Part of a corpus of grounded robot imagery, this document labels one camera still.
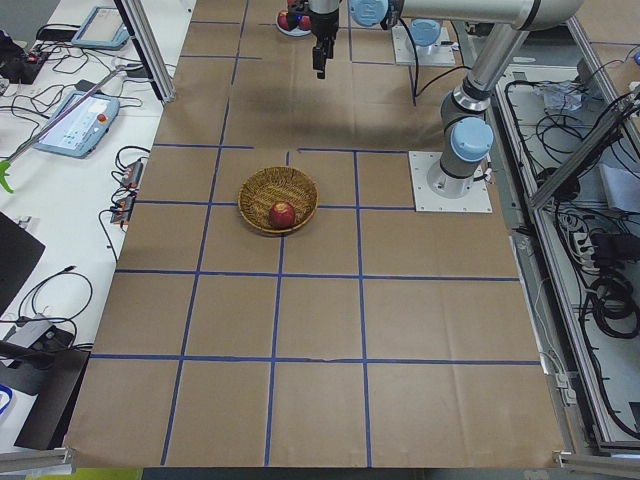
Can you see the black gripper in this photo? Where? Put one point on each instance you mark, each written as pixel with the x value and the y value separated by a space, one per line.
pixel 323 25

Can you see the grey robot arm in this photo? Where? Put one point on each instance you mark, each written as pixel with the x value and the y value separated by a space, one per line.
pixel 468 138
pixel 424 33

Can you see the red apple on plate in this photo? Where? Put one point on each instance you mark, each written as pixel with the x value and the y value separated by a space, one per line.
pixel 283 22
pixel 304 23

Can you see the grey round plate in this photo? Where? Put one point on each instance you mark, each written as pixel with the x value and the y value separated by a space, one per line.
pixel 295 32

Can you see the woven wicker basket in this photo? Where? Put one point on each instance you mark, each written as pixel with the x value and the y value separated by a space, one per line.
pixel 272 184

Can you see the red apple in basket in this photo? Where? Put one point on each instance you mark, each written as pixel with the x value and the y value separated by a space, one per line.
pixel 282 215

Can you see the far blue teach pendant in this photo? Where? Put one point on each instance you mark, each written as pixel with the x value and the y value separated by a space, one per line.
pixel 103 28

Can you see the blue teach pendant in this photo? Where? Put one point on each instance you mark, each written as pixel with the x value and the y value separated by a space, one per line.
pixel 78 133
pixel 103 28

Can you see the near blue teach pendant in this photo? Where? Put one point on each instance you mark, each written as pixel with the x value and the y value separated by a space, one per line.
pixel 78 133

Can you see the reacher grabber stick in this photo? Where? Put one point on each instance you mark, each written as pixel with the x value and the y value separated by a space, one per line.
pixel 22 148

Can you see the black laptop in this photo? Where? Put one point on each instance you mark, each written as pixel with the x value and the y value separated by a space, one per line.
pixel 20 254

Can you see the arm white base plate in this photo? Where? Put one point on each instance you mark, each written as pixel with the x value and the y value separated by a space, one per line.
pixel 436 192
pixel 440 54

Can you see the aluminium frame post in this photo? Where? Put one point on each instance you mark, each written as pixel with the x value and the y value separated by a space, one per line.
pixel 138 26

